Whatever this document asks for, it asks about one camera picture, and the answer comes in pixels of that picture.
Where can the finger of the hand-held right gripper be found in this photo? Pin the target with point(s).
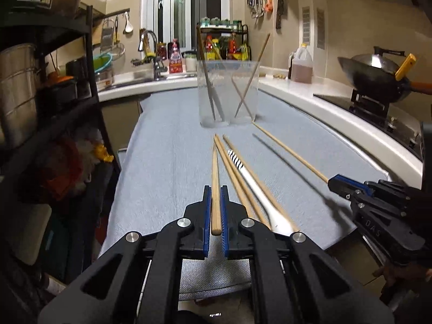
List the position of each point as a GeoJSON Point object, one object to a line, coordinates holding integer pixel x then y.
{"type": "Point", "coordinates": [357, 186]}
{"type": "Point", "coordinates": [341, 190]}

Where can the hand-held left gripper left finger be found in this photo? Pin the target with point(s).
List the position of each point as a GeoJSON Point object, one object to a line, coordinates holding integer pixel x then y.
{"type": "Point", "coordinates": [207, 222]}

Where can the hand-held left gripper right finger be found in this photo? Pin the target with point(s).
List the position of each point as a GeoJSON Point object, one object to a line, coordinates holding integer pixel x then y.
{"type": "Point", "coordinates": [225, 222]}

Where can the white striped chopstick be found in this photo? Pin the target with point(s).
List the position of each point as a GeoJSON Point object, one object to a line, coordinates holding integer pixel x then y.
{"type": "Point", "coordinates": [256, 185]}

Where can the clear plastic utensil container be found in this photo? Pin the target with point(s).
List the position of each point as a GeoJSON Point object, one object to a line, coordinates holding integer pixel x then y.
{"type": "Point", "coordinates": [222, 74]}

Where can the person's right hand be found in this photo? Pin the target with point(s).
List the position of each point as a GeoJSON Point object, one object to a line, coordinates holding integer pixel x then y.
{"type": "Point", "coordinates": [395, 275]}

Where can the grey tablecloth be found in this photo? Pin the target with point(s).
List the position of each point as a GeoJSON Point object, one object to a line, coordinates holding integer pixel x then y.
{"type": "Point", "coordinates": [168, 175]}

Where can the black gas stove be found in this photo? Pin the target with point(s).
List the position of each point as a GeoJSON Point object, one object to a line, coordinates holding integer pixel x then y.
{"type": "Point", "coordinates": [378, 114]}

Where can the white trash bin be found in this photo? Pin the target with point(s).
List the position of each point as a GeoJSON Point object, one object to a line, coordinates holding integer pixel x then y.
{"type": "Point", "coordinates": [122, 155]}

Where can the metal wok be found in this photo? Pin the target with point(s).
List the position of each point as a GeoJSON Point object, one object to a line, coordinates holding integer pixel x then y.
{"type": "Point", "coordinates": [368, 74]}

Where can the yellow plastic item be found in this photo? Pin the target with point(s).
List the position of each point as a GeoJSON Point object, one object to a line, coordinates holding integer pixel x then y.
{"type": "Point", "coordinates": [103, 152]}

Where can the plastic oil jug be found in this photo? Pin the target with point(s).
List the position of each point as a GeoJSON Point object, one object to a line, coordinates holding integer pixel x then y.
{"type": "Point", "coordinates": [301, 69]}

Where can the garlic cloves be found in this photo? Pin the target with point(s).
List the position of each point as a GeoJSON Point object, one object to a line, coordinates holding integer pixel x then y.
{"type": "Point", "coordinates": [278, 76]}

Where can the stainless steel sink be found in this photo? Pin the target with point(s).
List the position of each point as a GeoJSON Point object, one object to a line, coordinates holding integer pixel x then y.
{"type": "Point", "coordinates": [141, 81]}

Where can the white jar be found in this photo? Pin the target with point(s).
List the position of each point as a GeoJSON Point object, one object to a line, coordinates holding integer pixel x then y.
{"type": "Point", "coordinates": [190, 63]}

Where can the red plastic bag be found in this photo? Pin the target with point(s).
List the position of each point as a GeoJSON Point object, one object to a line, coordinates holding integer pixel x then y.
{"type": "Point", "coordinates": [54, 168]}

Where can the chrome kitchen faucet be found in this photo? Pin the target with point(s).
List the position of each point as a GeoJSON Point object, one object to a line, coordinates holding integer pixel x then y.
{"type": "Point", "coordinates": [157, 67]}

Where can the black shelving rack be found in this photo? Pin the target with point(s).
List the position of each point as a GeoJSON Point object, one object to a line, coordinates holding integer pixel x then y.
{"type": "Point", "coordinates": [91, 108]}

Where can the pink dish soap bottle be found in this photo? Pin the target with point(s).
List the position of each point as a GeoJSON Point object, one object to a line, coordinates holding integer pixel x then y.
{"type": "Point", "coordinates": [176, 59]}

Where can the row of sauce bottles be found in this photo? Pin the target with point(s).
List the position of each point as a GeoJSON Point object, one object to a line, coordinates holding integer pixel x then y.
{"type": "Point", "coordinates": [233, 49]}

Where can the sink sponge holder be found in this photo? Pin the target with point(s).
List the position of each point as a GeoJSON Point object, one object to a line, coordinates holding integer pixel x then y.
{"type": "Point", "coordinates": [140, 62]}

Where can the red jar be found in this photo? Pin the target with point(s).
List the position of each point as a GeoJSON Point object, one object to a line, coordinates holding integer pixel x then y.
{"type": "Point", "coordinates": [162, 51]}

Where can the light cutting board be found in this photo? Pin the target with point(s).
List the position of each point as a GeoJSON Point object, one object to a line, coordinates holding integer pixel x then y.
{"type": "Point", "coordinates": [30, 234]}

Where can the black spice rack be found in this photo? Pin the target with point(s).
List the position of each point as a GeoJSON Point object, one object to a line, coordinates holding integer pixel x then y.
{"type": "Point", "coordinates": [248, 37]}

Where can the hanging cleaver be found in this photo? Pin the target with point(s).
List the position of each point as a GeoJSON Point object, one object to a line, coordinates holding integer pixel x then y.
{"type": "Point", "coordinates": [279, 11]}

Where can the green plastic basin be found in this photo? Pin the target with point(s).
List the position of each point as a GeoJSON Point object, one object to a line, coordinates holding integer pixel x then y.
{"type": "Point", "coordinates": [102, 62]}

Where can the metal strainer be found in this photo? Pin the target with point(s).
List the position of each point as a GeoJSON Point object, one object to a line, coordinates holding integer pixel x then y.
{"type": "Point", "coordinates": [118, 51]}

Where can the black pot with orange lid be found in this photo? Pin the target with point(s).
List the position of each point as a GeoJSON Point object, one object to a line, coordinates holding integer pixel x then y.
{"type": "Point", "coordinates": [62, 87]}

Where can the row of green-lidded spice jars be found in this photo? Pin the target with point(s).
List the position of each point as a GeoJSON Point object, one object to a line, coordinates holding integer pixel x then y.
{"type": "Point", "coordinates": [222, 23]}

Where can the black kitchen appliance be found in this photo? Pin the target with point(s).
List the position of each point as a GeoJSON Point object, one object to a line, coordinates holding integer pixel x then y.
{"type": "Point", "coordinates": [79, 67]}

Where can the row of hanging kitchen tools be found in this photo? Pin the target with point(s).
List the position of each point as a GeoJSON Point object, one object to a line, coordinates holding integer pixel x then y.
{"type": "Point", "coordinates": [260, 1]}

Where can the hanging peeler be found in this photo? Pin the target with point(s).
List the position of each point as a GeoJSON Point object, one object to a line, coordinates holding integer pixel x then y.
{"type": "Point", "coordinates": [117, 30]}

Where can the metal box grater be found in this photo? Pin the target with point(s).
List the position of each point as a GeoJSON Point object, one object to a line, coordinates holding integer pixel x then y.
{"type": "Point", "coordinates": [108, 33]}

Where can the white hanging rice spoon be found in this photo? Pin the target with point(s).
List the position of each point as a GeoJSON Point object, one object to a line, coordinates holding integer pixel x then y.
{"type": "Point", "coordinates": [128, 23]}

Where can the kitchen window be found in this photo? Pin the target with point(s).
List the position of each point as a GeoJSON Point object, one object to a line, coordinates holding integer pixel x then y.
{"type": "Point", "coordinates": [175, 6]}

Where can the stainless steel steamer pot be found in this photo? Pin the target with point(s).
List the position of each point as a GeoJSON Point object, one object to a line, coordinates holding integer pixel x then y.
{"type": "Point", "coordinates": [18, 98]}

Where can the brown clay pot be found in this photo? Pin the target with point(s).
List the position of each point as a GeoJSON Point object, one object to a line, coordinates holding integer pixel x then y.
{"type": "Point", "coordinates": [67, 1]}

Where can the metal wall vent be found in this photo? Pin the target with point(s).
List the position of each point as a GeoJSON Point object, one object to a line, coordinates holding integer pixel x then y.
{"type": "Point", "coordinates": [320, 28]}
{"type": "Point", "coordinates": [305, 22]}

